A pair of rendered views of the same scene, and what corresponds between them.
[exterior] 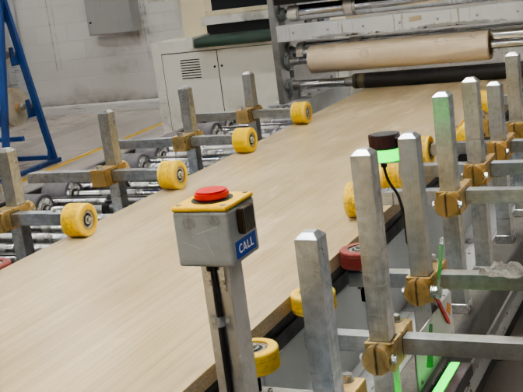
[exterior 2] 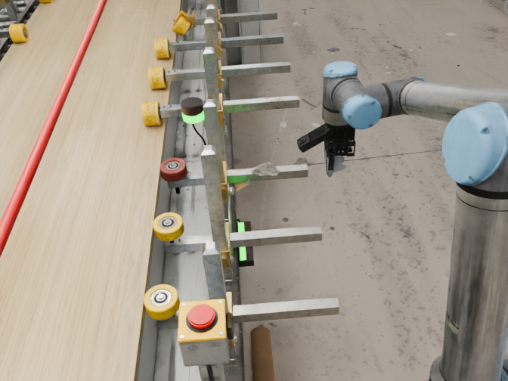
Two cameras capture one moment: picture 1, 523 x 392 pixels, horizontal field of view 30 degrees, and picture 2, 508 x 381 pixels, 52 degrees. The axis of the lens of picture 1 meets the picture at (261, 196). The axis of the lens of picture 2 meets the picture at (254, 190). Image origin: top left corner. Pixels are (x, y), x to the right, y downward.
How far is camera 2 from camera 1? 0.76 m
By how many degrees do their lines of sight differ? 36
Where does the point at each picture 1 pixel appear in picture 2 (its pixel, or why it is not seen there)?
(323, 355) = not seen: hidden behind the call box
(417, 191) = (217, 137)
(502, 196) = (246, 107)
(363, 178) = (210, 167)
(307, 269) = (212, 268)
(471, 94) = (211, 30)
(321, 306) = (221, 285)
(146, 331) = (69, 289)
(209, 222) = (212, 345)
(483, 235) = not seen: hidden behind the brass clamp
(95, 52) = not seen: outside the picture
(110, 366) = (65, 339)
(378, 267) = (221, 214)
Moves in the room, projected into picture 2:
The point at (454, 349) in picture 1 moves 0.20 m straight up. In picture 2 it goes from (262, 242) to (259, 186)
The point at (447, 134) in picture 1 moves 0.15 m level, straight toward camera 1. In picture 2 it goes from (214, 76) to (227, 99)
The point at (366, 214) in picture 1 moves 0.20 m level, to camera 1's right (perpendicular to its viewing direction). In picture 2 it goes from (212, 187) to (283, 159)
